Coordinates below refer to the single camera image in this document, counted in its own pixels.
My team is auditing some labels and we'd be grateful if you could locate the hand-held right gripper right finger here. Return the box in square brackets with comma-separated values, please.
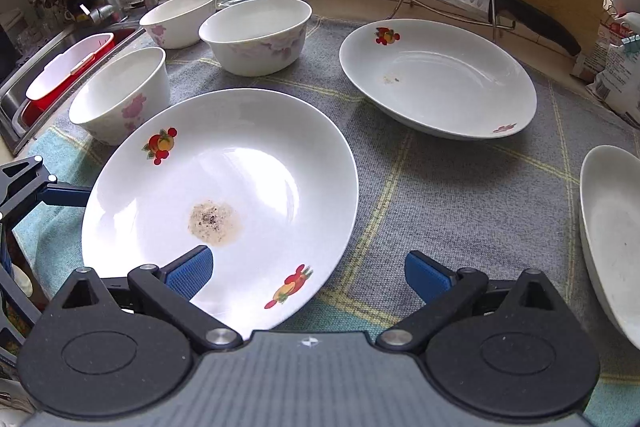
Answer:
[376, 251, 571, 353]

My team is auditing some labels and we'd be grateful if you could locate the grey plaid mat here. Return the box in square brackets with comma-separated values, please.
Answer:
[50, 14, 640, 427]

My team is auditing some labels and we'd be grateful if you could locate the stainless steel sink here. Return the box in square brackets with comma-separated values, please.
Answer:
[0, 9, 143, 152]

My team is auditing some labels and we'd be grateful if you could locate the small white floral bowl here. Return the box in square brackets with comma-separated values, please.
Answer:
[139, 0, 219, 50]
[68, 47, 171, 146]

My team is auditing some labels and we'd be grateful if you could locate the red basin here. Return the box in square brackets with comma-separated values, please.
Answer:
[20, 32, 116, 128]

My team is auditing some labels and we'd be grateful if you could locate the white plastic bag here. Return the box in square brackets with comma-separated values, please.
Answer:
[587, 42, 640, 130]

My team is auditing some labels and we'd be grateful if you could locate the large white floral bowl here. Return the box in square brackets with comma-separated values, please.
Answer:
[198, 0, 313, 78]

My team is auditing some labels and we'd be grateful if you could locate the white colander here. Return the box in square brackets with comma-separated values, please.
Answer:
[25, 33, 113, 100]

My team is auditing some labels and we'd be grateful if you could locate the white fruit-print plate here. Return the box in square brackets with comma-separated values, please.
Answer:
[81, 88, 360, 337]
[339, 19, 538, 140]

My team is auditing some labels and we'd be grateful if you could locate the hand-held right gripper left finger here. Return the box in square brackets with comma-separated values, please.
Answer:
[47, 246, 244, 354]

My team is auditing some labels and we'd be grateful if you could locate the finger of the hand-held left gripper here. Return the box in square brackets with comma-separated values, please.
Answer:
[0, 227, 43, 333]
[0, 158, 93, 228]

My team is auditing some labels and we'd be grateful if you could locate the teal cloth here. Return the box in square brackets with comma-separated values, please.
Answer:
[12, 127, 640, 427]

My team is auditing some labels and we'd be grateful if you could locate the red and white bag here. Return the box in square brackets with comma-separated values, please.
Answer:
[570, 12, 631, 82]

